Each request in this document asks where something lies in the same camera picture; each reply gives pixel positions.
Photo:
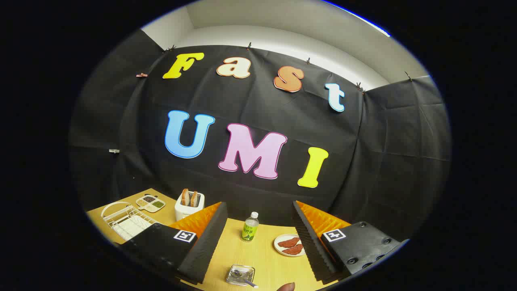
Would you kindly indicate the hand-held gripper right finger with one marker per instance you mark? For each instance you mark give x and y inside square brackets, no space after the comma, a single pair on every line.
[309,242]

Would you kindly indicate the toast slice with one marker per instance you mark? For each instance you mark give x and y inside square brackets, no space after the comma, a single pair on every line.
[194,199]
[185,197]

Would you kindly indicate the white toaster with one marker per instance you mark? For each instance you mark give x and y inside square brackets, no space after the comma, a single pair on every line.
[186,211]

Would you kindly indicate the black backdrop cloth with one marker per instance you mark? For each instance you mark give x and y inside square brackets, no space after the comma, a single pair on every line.
[383,141]

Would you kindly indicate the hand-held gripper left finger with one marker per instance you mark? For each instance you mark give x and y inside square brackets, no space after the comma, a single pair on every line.
[208,242]

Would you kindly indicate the divided tray with food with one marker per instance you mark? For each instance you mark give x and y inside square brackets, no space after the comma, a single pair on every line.
[150,203]

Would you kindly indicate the white oval plate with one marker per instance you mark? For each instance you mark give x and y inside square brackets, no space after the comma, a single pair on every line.
[279,244]

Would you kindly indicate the metal spoon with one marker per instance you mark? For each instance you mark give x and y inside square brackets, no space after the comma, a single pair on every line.
[247,281]

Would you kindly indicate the red meat slice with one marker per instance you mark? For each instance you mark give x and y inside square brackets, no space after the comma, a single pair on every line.
[294,250]
[290,242]

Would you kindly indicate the green label drink bottle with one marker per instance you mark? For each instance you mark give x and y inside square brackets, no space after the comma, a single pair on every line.
[250,230]

